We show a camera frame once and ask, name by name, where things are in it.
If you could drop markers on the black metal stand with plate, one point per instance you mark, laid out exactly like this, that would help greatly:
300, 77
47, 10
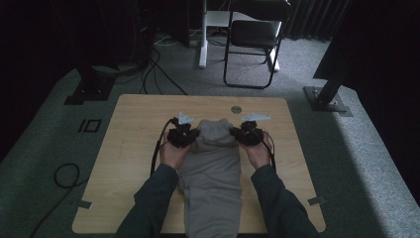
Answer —
327, 97

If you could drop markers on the grey pants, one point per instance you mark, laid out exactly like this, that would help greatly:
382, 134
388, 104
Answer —
211, 178

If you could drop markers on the grey tape piece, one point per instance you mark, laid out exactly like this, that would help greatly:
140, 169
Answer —
85, 204
316, 200

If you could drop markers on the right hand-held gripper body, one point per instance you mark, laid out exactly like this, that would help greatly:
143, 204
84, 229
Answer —
251, 134

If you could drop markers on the person's left hand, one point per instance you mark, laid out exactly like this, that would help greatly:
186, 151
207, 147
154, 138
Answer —
173, 155

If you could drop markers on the white desk frame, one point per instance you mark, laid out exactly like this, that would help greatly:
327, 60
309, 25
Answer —
204, 49

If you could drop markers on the black stand base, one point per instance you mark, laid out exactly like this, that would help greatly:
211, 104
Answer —
90, 89

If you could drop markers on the black folding chair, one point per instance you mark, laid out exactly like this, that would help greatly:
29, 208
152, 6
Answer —
254, 33

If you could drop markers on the round grey table grommet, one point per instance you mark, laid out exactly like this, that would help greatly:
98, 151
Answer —
236, 109

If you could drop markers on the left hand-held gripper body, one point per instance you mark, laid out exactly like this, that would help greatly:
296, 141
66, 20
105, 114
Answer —
180, 134

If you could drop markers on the dark curtain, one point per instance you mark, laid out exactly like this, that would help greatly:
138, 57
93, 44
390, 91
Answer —
313, 20

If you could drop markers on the person's right hand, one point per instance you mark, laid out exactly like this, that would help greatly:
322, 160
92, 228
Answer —
259, 155

